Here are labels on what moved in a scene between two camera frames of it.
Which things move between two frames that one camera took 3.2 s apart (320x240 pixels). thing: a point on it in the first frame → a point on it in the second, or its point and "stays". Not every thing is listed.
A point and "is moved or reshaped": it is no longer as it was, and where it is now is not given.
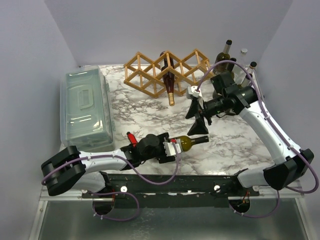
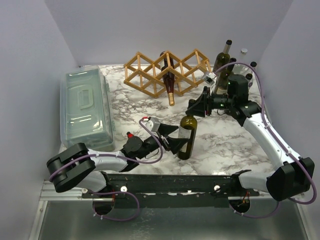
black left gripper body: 161,156 → 165,144
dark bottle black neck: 186,142 is moved or reshaped
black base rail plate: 174,190 stays
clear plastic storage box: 86,114 stays
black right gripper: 200,112 → 206,103
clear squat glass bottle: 243,59 stays
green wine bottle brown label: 225,55 stays
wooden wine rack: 143,73 stays
